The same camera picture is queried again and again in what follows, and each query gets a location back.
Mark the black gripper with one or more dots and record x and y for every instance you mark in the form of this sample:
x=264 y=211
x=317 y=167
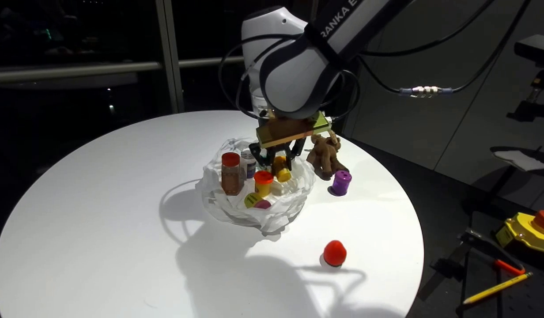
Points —
x=278 y=147

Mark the yellow emergency stop button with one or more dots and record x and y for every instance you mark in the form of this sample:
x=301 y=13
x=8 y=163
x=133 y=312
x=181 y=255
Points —
x=529 y=230

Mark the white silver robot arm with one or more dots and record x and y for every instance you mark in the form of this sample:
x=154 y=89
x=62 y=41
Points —
x=296 y=64

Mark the red cap white base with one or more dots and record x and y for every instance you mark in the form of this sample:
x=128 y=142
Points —
x=334 y=253

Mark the grey flat plate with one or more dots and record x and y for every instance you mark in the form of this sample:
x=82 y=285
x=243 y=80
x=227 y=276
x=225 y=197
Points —
x=522 y=160

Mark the yellow pencil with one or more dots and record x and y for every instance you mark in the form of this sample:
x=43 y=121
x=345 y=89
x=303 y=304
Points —
x=495 y=289

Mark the yellow can wide orange lid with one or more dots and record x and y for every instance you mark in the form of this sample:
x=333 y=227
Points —
x=264 y=179

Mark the purple bottle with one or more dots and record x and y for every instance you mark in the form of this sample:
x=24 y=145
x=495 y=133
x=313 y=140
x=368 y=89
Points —
x=342 y=183

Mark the black stand equipment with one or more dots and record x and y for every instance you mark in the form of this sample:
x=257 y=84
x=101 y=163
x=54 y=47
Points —
x=538 y=71

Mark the grey metal railing bar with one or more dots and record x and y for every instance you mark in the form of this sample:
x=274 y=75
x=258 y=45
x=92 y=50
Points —
x=78 y=71

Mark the yellow can barcode orange lid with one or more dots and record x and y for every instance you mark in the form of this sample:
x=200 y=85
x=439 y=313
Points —
x=281 y=170

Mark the brown moose plush toy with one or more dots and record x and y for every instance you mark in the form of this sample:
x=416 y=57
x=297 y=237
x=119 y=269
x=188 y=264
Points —
x=324 y=153

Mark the white plastic bag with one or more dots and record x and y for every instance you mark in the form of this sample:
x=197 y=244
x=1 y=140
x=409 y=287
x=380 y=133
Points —
x=266 y=221

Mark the grey slanted metal pole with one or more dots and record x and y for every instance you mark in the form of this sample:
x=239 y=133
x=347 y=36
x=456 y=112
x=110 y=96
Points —
x=168 y=54

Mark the yellow can purple lid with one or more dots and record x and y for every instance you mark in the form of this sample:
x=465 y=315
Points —
x=257 y=202

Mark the spice bottle red cap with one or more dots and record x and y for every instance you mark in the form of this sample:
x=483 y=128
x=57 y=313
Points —
x=232 y=174

